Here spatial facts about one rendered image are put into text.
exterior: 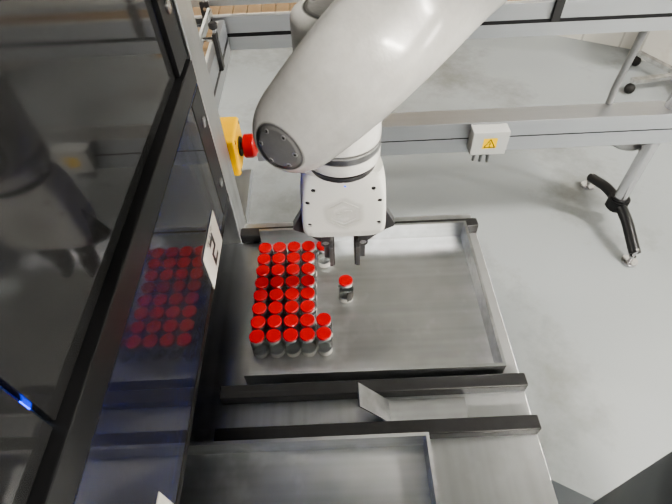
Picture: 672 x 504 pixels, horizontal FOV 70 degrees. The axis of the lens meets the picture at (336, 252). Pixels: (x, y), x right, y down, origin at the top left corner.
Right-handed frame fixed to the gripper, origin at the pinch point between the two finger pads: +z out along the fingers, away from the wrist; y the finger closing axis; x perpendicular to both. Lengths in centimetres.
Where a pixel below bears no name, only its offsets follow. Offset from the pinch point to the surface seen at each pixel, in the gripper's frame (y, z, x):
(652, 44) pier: 186, 90, 223
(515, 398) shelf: 21.5, 11.8, -17.0
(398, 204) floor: 27, 100, 110
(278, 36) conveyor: -15, 12, 88
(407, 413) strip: 7.2, 11.6, -18.5
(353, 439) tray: 0.0, 8.6, -22.5
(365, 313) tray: 2.8, 11.6, -3.0
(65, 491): -17.1, -19.6, -34.4
